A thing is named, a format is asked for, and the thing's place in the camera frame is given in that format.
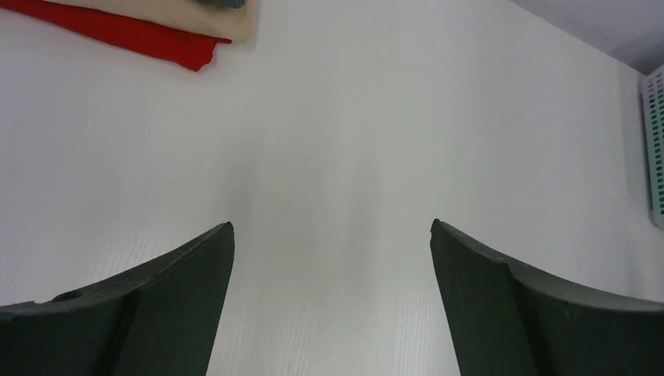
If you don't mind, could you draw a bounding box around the beige folded t-shirt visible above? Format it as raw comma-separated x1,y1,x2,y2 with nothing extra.
54,0,259,42

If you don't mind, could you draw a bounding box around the red folded t-shirt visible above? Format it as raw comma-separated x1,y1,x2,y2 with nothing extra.
1,0,233,72

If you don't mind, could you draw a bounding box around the white plastic basket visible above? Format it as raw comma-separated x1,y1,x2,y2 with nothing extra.
641,66,664,229

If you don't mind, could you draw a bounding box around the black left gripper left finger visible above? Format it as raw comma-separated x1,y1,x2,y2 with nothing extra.
1,222,235,375

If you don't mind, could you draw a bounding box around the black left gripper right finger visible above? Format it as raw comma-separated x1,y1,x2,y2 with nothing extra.
430,220,663,375

